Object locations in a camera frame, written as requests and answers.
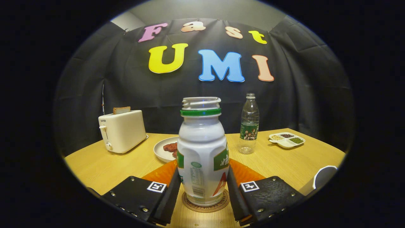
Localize wooden table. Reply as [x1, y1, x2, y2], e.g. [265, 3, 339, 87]
[64, 128, 346, 228]

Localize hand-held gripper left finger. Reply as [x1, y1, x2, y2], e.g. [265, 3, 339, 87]
[101, 159, 183, 226]

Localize white cup dark inside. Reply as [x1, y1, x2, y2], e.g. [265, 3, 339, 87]
[299, 165, 339, 196]

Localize white round plate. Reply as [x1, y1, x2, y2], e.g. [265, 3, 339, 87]
[153, 136, 179, 164]

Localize round cork coaster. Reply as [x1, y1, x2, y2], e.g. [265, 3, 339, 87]
[182, 189, 230, 213]

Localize cream toaster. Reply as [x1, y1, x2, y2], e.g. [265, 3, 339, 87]
[98, 110, 149, 155]

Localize red meat strips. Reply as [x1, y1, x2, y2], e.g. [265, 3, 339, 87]
[163, 142, 178, 159]

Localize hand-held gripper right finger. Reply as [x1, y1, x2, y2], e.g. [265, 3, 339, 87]
[227, 158, 306, 226]

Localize white divided dish with beans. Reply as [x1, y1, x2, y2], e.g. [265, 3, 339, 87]
[269, 132, 306, 150]

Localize clear plastic water bottle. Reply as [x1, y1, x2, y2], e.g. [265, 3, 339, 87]
[238, 93, 260, 155]

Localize white juice bottle green label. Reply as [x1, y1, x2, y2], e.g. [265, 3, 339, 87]
[177, 97, 230, 207]

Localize black backdrop cloth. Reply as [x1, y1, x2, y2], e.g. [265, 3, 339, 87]
[54, 14, 355, 157]

